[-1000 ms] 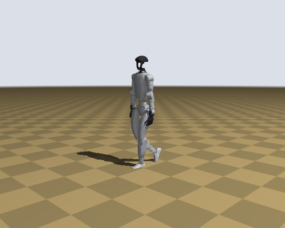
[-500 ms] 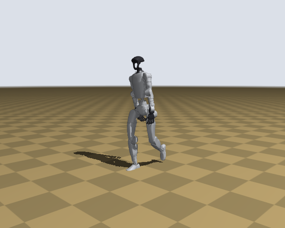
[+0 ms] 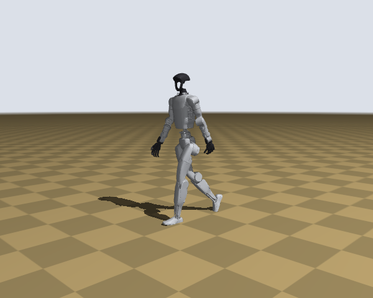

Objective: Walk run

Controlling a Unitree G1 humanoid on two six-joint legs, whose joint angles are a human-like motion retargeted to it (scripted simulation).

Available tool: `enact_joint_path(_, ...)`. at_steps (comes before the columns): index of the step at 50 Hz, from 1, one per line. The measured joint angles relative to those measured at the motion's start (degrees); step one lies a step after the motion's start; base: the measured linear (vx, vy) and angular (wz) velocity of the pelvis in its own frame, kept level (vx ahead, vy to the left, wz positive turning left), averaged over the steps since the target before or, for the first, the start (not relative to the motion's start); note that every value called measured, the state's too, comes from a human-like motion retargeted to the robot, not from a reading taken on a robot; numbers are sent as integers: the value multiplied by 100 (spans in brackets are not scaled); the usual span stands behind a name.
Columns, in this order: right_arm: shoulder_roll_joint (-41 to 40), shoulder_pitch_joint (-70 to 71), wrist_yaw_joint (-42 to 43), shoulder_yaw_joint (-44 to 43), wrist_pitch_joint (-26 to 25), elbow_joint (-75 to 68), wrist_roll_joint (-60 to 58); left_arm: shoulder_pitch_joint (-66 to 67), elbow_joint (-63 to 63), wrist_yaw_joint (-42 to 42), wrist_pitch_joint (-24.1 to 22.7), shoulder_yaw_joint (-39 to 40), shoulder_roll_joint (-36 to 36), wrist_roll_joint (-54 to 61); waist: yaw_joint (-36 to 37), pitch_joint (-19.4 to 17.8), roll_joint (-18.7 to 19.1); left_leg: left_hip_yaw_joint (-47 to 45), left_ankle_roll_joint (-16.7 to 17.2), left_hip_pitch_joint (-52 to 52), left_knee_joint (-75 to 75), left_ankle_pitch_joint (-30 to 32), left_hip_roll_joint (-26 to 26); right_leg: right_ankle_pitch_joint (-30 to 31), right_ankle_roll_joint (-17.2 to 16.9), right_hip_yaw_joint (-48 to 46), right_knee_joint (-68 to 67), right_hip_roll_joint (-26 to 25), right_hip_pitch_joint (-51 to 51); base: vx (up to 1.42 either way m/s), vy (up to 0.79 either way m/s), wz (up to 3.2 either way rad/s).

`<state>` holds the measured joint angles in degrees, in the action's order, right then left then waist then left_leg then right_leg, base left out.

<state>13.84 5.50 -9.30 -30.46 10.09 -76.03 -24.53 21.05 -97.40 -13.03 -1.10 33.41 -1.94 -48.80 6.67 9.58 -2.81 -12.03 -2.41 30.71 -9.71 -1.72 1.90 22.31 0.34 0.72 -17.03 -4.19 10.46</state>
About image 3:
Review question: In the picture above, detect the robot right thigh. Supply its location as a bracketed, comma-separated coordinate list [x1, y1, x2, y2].
[175, 144, 202, 183]

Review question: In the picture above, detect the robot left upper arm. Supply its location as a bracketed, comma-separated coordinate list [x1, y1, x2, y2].
[186, 96, 203, 126]

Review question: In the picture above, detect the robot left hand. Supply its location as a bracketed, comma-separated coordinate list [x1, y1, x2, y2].
[204, 139, 214, 154]

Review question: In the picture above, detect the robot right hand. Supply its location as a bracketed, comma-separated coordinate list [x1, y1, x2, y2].
[151, 137, 163, 157]

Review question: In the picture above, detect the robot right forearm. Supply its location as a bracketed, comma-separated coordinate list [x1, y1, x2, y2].
[159, 123, 171, 143]

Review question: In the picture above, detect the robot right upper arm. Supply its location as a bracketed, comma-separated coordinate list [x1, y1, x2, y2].
[165, 97, 174, 125]

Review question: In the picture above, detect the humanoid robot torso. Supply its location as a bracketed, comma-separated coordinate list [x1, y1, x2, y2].
[172, 93, 195, 149]

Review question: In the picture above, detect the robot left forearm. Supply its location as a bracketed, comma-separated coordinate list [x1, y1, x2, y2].
[199, 118, 212, 143]

